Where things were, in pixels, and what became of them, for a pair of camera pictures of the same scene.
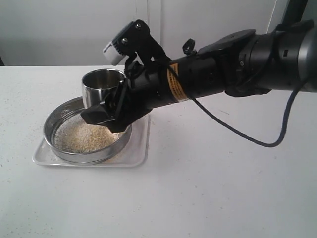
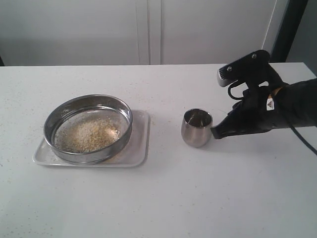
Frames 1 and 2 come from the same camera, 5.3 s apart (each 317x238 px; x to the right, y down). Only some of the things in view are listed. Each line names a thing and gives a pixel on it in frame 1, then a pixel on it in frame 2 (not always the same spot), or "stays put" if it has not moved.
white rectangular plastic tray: [135, 153] stays put
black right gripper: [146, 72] to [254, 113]
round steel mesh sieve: [73, 139] stays put
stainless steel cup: [98, 86] to [196, 127]
